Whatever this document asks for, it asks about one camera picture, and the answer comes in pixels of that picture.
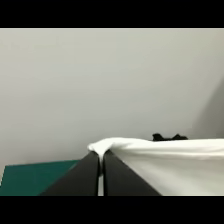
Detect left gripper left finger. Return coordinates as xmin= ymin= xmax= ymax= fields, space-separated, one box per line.
xmin=39 ymin=150 xmax=101 ymax=197

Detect white T-shirt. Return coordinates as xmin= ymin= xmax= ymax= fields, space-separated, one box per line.
xmin=86 ymin=136 xmax=224 ymax=197

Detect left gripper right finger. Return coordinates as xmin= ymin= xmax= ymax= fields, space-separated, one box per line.
xmin=103 ymin=149 xmax=162 ymax=197

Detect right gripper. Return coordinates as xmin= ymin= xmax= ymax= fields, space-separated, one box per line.
xmin=152 ymin=132 xmax=189 ymax=142

